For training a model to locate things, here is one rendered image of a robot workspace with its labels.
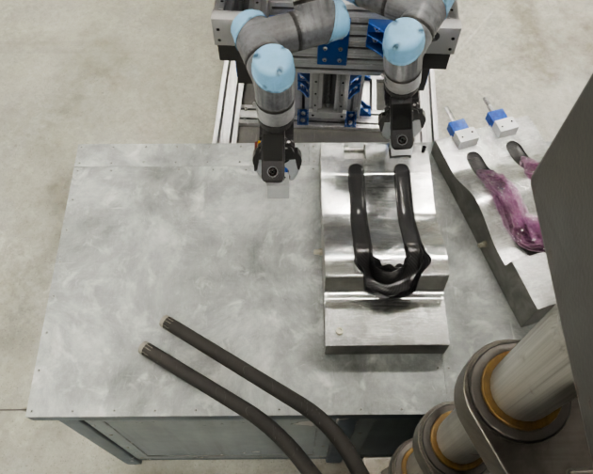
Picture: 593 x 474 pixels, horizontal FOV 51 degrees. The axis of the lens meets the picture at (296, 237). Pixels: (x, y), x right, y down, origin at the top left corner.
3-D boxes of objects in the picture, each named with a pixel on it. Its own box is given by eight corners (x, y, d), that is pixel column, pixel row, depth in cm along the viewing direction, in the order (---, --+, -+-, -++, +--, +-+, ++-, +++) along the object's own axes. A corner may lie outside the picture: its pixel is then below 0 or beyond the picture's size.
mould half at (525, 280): (430, 152, 161) (440, 125, 152) (521, 128, 165) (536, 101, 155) (520, 327, 139) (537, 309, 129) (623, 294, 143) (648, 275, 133)
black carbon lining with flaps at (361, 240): (344, 168, 151) (347, 145, 142) (411, 168, 151) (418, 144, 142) (352, 303, 134) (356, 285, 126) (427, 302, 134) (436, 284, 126)
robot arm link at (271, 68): (284, 33, 112) (301, 67, 108) (285, 76, 122) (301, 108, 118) (243, 45, 111) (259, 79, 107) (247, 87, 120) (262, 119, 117)
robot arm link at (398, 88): (424, 82, 122) (381, 86, 123) (422, 95, 126) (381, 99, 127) (420, 50, 125) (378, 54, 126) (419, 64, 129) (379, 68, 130)
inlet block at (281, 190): (268, 151, 149) (267, 137, 144) (289, 151, 149) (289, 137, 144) (267, 198, 143) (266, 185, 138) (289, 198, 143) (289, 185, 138)
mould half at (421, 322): (318, 165, 160) (320, 132, 148) (421, 164, 160) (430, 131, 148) (324, 354, 136) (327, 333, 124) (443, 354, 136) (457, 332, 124)
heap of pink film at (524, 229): (468, 172, 151) (475, 153, 145) (534, 154, 154) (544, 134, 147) (517, 264, 140) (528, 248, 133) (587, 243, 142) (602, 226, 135)
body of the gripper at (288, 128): (295, 131, 136) (295, 94, 125) (295, 164, 132) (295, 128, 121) (259, 131, 136) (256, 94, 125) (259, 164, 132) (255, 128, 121)
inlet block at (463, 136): (435, 116, 163) (439, 102, 159) (453, 111, 164) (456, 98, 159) (456, 155, 158) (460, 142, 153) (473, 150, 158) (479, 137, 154)
